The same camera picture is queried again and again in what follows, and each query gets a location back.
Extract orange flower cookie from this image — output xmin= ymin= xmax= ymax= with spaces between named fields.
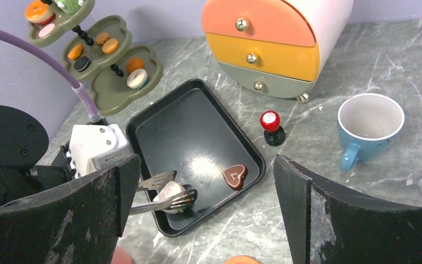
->
xmin=95 ymin=32 xmax=110 ymax=46

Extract green three-tier serving stand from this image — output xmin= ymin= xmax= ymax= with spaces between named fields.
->
xmin=29 ymin=1 xmax=163 ymax=116

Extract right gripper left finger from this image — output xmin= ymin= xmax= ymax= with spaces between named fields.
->
xmin=0 ymin=154 xmax=141 ymax=263

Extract pink mug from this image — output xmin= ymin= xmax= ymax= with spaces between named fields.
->
xmin=111 ymin=246 xmax=134 ymax=264

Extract red and black stamp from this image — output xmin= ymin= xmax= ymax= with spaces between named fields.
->
xmin=259 ymin=111 xmax=285 ymax=146

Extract tan round biscuit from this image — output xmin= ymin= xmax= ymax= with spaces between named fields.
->
xmin=102 ymin=38 xmax=120 ymax=54

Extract metal food tongs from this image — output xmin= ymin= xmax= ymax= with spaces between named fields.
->
xmin=129 ymin=170 xmax=198 ymax=215

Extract black round cookie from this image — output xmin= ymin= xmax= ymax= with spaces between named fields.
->
xmin=73 ymin=56 xmax=91 ymax=72

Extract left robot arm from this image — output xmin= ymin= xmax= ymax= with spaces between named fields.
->
xmin=0 ymin=105 xmax=72 ymax=206

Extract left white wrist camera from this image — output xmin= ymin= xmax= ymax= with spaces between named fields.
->
xmin=66 ymin=124 xmax=133 ymax=179

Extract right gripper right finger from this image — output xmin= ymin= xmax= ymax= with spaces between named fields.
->
xmin=273 ymin=156 xmax=422 ymax=263

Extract white glazed donut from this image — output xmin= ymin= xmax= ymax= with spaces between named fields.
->
xmin=126 ymin=69 xmax=148 ymax=90

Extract orange round bun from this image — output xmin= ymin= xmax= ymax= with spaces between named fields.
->
xmin=125 ymin=57 xmax=144 ymax=75

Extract green swirl roll cake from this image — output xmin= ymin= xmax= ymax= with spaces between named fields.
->
xmin=54 ymin=0 xmax=85 ymax=14

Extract orange fish-shaped pastry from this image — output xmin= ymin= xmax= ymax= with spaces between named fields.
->
xmin=67 ymin=43 xmax=84 ymax=61

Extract orange round coaster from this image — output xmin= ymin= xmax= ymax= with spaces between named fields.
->
xmin=224 ymin=255 xmax=260 ymax=264

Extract blue mug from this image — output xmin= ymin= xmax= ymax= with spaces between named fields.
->
xmin=337 ymin=93 xmax=405 ymax=172

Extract orange glazed donut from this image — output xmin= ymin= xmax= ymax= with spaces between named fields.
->
xmin=24 ymin=0 xmax=56 ymax=26

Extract pink round cookie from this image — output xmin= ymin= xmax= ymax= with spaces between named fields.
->
xmin=38 ymin=23 xmax=55 ymax=38

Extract black rectangular baking tray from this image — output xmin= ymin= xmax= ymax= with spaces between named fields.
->
xmin=126 ymin=79 xmax=266 ymax=237

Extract round three-drawer mini cabinet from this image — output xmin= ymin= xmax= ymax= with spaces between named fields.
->
xmin=201 ymin=0 xmax=353 ymax=103

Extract brown heart cookie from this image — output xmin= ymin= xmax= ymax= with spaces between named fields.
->
xmin=222 ymin=164 xmax=247 ymax=191

